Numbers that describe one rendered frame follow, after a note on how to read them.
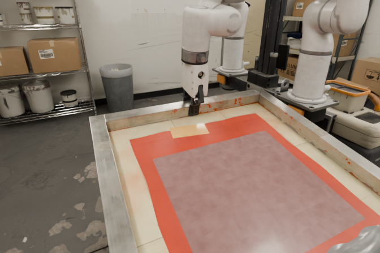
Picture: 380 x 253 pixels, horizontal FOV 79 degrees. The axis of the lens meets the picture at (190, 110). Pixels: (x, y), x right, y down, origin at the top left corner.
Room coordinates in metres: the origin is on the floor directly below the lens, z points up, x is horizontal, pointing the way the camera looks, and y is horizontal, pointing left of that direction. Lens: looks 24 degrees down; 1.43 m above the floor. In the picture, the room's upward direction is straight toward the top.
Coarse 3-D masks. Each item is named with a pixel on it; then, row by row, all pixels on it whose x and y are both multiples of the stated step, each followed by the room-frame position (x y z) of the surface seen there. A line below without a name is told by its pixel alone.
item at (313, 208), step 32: (224, 128) 0.59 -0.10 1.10; (256, 128) 0.60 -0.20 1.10; (256, 160) 0.47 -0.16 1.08; (288, 160) 0.48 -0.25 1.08; (256, 192) 0.38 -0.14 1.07; (288, 192) 0.38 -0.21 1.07; (320, 192) 0.38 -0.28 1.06; (288, 224) 0.31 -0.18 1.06; (320, 224) 0.31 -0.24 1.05; (352, 224) 0.31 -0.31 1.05
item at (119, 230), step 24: (216, 96) 0.72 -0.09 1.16; (240, 96) 0.73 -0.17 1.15; (264, 96) 0.74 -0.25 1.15; (96, 120) 0.55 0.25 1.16; (120, 120) 0.56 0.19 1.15; (144, 120) 0.59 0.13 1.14; (168, 120) 0.62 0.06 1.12; (288, 120) 0.63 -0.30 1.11; (96, 144) 0.45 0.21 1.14; (312, 144) 0.54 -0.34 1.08; (336, 144) 0.50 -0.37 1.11; (360, 168) 0.43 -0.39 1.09; (120, 192) 0.33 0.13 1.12; (120, 216) 0.28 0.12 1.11; (120, 240) 0.24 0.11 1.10
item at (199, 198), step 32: (160, 160) 0.45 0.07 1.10; (192, 160) 0.46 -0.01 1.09; (224, 160) 0.46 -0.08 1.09; (160, 192) 0.36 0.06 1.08; (192, 192) 0.37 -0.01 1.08; (224, 192) 0.37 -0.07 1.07; (160, 224) 0.30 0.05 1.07; (192, 224) 0.30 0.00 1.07; (224, 224) 0.30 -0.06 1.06; (256, 224) 0.30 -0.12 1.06
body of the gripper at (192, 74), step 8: (184, 64) 0.64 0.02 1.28; (192, 64) 0.61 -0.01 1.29; (200, 64) 0.61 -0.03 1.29; (184, 72) 0.65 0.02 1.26; (192, 72) 0.61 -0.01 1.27; (200, 72) 0.61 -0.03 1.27; (208, 72) 0.62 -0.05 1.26; (184, 80) 0.65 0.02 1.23; (192, 80) 0.61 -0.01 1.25; (200, 80) 0.60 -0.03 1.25; (208, 80) 0.62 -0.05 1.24; (184, 88) 0.66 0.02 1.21; (192, 88) 0.61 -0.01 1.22; (192, 96) 0.61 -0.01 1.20
